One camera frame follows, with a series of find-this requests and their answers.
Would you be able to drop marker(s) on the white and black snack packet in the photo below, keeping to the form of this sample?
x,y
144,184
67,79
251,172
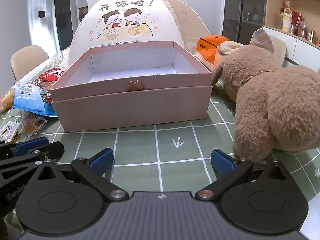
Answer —
x,y
8,131

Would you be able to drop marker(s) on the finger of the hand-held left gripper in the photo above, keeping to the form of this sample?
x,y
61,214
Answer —
x,y
50,150
30,145

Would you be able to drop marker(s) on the orange box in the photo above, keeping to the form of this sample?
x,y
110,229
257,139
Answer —
x,y
207,47

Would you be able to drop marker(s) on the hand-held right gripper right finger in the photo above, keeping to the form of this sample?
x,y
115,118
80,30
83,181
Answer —
x,y
223,162

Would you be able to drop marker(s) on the wall switch panel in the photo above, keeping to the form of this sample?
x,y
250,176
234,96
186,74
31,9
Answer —
x,y
41,14

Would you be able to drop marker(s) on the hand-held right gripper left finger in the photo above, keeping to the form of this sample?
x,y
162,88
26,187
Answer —
x,y
101,161

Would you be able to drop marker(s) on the wooden shelf unit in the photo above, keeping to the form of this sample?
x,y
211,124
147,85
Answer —
x,y
295,2

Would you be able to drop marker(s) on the brown plush toy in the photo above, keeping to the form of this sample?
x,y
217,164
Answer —
x,y
275,100

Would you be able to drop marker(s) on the clear bread packet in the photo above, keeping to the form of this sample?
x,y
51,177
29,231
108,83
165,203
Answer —
x,y
31,125
7,101

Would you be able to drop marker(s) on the beige chair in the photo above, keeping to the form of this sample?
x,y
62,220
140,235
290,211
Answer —
x,y
27,60
278,47

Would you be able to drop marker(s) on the blue snack packet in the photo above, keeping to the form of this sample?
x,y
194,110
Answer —
x,y
27,100

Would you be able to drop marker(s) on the glass door cabinet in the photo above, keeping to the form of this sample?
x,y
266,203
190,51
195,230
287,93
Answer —
x,y
243,10

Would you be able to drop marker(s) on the red and clear snack packet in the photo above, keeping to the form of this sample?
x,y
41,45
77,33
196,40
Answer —
x,y
43,91

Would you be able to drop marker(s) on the dark door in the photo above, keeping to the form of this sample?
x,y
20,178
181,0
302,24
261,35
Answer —
x,y
63,17

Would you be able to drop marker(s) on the glass storage jar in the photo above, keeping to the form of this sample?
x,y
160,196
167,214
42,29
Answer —
x,y
285,22

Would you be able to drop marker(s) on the pink gift box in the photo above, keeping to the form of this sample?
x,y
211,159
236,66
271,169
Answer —
x,y
125,110

